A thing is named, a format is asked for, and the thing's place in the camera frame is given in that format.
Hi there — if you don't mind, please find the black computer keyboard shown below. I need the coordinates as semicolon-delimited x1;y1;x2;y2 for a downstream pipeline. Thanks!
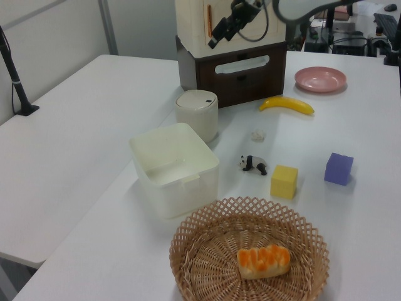
373;13;401;51

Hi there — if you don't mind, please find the pink plastic plate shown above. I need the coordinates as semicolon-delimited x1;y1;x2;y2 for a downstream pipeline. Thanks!
294;66;348;93

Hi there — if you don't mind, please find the yellow foam cube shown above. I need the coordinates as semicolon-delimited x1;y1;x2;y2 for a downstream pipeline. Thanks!
270;164;299;199

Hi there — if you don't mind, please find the black desk clamp mount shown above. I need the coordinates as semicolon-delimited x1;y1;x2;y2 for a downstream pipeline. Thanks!
382;46;401;66

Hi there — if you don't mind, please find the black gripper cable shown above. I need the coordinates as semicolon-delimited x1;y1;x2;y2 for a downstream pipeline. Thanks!
237;0;271;43

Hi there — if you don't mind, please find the cream open plastic storage box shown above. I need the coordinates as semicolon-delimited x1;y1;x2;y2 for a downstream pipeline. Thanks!
128;122;220;221

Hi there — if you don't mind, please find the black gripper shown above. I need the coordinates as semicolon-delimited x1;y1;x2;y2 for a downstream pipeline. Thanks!
207;0;263;50

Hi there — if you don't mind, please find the black computer case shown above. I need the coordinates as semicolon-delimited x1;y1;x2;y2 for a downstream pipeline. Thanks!
331;36;367;56

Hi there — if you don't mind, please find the orange-topped toy bread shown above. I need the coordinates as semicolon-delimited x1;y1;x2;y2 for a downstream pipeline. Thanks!
236;245;291;280

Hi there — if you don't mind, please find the woven wicker basket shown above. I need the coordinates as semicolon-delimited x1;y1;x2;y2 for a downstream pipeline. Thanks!
169;196;331;301

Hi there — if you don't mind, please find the yellow toy banana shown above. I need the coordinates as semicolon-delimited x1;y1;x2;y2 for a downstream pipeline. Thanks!
259;96;315;116

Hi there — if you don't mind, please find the cream plastic cabinet with handles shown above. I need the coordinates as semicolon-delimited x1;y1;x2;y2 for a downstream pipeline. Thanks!
174;0;288;58

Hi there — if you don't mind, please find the small beige lidded trash can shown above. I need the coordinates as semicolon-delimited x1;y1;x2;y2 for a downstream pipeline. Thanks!
174;89;219;144

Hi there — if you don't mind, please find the dark brown drawer box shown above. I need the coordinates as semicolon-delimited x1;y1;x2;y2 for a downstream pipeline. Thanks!
175;34;288;109

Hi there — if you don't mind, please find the purple foam cube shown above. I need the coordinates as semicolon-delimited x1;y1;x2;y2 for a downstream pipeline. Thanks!
323;152;355;186

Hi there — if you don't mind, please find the black camera stand pole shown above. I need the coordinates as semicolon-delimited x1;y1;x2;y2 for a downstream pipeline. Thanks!
0;24;41;117

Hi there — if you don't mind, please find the black and white panda figurine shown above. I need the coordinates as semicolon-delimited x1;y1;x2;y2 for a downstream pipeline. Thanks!
237;154;269;176

